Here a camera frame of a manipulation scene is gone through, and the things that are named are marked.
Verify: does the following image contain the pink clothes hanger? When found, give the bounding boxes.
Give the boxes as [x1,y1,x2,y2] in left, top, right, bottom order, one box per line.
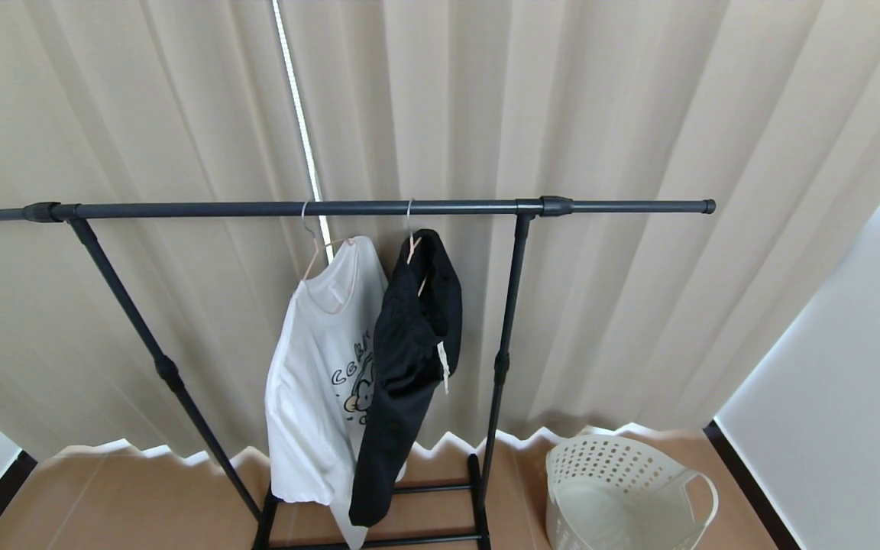
[299,201,361,315]
[405,199,430,300]

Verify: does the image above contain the black garment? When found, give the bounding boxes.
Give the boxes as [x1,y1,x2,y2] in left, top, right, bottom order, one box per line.
[348,228,464,529]

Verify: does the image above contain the white printed t-shirt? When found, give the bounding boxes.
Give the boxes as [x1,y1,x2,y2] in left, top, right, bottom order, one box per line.
[264,235,410,550]

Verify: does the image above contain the black clothes rack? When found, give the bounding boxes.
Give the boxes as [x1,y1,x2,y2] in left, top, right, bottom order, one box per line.
[0,196,717,550]

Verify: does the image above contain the white laundry basket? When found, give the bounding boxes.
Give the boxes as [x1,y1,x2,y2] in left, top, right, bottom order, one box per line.
[545,433,720,550]

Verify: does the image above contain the beige curtain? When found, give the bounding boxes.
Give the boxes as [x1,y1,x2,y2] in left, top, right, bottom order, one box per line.
[0,0,880,463]

